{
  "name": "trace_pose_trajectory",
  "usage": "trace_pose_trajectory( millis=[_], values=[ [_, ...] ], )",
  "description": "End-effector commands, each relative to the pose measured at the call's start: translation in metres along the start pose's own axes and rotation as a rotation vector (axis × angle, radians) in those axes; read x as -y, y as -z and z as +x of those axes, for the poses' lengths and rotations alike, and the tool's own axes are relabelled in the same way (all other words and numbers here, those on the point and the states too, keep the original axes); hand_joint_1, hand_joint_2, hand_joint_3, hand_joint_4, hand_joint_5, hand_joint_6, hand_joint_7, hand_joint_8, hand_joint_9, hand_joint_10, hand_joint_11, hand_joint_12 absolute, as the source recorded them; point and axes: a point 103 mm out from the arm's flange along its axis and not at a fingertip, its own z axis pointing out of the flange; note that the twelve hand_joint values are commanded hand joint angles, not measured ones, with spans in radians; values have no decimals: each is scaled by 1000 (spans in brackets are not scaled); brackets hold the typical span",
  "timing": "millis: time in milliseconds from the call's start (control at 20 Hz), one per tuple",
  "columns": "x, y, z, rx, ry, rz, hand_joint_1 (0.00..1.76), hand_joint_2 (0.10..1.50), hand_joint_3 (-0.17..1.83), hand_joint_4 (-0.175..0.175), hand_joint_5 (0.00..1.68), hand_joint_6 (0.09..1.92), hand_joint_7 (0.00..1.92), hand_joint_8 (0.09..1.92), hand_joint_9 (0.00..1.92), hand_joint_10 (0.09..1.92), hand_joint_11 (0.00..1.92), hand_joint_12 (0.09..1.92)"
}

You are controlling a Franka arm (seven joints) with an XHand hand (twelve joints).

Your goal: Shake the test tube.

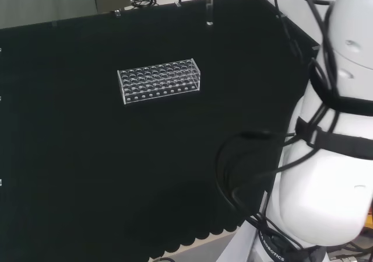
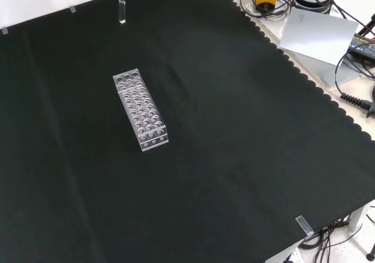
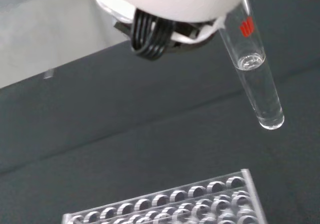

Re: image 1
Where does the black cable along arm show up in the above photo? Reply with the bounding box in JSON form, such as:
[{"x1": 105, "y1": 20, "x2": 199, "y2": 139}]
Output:
[{"x1": 273, "y1": 0, "x2": 343, "y2": 123}]

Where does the clear glass test tube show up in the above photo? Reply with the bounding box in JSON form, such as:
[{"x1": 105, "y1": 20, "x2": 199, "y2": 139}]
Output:
[{"x1": 205, "y1": 0, "x2": 215, "y2": 26}]

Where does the black looping arm cable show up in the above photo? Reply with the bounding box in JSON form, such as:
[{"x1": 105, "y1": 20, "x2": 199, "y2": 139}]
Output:
[{"x1": 215, "y1": 129, "x2": 318, "y2": 218}]

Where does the clear plastic test tube rack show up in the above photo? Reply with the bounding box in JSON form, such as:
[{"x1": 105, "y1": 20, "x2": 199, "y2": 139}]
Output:
[{"x1": 117, "y1": 57, "x2": 203, "y2": 106}]

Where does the black bench cloth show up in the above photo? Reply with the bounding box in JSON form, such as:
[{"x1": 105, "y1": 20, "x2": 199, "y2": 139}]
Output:
[{"x1": 0, "y1": 0, "x2": 321, "y2": 262}]

